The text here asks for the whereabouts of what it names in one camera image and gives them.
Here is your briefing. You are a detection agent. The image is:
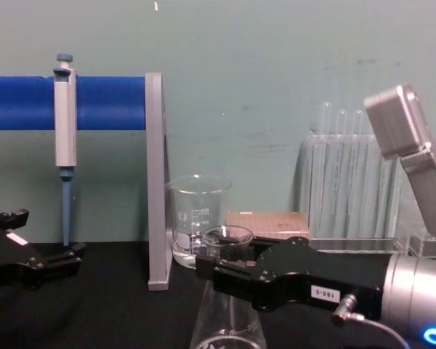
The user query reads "right gripper cable, silver plug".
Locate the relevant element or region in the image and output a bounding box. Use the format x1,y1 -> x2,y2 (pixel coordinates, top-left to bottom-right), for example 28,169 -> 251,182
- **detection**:
330,293 -> 412,349

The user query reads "grey and blue pipette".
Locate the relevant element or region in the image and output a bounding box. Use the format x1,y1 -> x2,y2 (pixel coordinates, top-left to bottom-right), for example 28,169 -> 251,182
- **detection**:
53,53 -> 78,249

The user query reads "clear glass test tube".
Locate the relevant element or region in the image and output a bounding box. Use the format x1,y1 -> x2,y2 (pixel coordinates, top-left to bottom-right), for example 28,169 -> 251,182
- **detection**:
320,101 -> 332,219
351,109 -> 364,222
335,108 -> 347,222

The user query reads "clear glass beaker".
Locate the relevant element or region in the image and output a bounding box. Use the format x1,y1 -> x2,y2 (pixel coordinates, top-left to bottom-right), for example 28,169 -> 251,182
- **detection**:
164,174 -> 233,270

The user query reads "clear glass conical flask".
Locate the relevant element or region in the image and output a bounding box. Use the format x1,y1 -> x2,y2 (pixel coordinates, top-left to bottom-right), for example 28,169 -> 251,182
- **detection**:
188,225 -> 268,349

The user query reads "grey rack end post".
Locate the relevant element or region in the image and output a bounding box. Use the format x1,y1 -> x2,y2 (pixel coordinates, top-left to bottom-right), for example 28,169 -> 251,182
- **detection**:
145,72 -> 172,292

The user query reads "blue rack bar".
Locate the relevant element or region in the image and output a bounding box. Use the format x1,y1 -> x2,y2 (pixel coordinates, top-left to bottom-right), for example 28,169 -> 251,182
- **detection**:
0,75 -> 147,132

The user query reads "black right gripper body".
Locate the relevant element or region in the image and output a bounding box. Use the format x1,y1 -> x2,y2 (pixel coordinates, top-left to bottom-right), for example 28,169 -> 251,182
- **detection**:
248,236 -> 392,321

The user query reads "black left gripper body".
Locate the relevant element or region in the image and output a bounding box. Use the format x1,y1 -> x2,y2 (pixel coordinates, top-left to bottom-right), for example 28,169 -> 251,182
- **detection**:
0,219 -> 47,292

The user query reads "clear acrylic tube rack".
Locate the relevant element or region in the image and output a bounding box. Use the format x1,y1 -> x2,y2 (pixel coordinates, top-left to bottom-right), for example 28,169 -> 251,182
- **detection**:
298,129 -> 436,260

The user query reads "brown pipette tip box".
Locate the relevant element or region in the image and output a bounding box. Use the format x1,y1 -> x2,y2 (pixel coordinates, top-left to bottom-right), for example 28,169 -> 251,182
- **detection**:
224,211 -> 311,241

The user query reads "black table cloth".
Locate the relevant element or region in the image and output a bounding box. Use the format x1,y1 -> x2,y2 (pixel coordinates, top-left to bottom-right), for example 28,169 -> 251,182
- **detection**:
0,236 -> 436,349

